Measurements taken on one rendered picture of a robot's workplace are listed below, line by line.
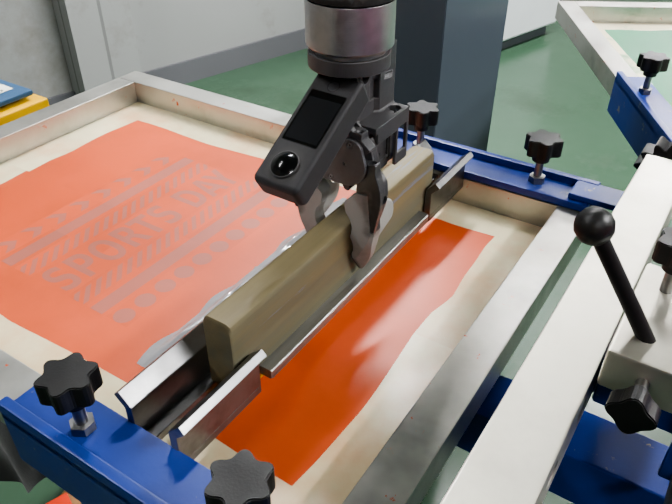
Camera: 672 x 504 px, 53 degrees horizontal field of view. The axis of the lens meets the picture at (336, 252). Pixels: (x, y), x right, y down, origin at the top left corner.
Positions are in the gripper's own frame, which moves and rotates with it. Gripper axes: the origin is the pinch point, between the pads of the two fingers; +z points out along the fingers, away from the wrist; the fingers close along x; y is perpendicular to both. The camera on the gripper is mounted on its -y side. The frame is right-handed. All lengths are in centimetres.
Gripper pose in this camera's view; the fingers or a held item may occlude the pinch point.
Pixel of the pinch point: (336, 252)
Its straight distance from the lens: 67.0
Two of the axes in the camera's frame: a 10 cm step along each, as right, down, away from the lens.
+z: 0.0, 8.1, 5.9
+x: -8.4, -3.2, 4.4
